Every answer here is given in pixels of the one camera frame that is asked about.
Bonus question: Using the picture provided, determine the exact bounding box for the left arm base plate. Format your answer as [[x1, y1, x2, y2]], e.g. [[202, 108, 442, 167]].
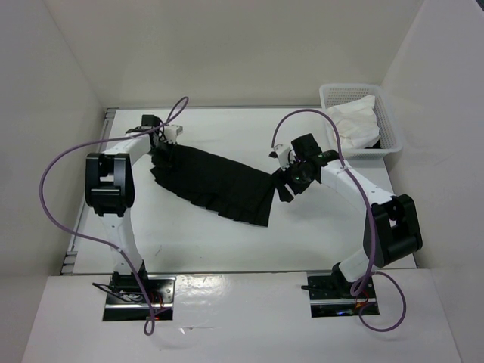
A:
[[98, 275, 176, 322]]

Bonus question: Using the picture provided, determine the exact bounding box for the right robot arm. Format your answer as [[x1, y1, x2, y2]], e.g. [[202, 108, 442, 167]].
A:
[[270, 134, 423, 297]]

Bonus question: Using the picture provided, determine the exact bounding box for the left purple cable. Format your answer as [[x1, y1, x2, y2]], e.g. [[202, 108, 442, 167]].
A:
[[39, 96, 190, 337]]

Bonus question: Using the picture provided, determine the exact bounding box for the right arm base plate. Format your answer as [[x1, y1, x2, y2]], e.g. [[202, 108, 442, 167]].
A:
[[301, 271, 380, 318]]

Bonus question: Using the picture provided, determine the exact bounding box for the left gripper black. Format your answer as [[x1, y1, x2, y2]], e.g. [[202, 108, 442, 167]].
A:
[[147, 139, 178, 172]]

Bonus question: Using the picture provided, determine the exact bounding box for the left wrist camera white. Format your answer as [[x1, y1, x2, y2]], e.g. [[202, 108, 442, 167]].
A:
[[162, 125, 183, 144]]

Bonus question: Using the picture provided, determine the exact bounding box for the white skirt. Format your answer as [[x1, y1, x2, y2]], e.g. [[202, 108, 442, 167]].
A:
[[326, 95, 380, 151]]

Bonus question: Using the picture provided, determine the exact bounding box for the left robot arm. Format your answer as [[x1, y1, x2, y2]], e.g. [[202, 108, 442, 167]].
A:
[[85, 115, 183, 303]]

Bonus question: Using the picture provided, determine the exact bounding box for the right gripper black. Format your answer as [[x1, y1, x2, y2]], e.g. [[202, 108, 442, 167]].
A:
[[270, 155, 315, 203]]

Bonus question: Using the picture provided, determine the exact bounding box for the black skirt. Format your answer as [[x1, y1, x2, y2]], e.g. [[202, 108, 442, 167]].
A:
[[150, 144, 275, 227]]

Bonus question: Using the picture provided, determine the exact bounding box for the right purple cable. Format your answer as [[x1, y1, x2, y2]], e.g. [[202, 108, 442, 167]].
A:
[[271, 109, 408, 333]]

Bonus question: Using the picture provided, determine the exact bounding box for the purple cable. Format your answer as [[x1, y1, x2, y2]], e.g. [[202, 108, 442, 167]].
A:
[[271, 109, 408, 333], [39, 96, 190, 337]]

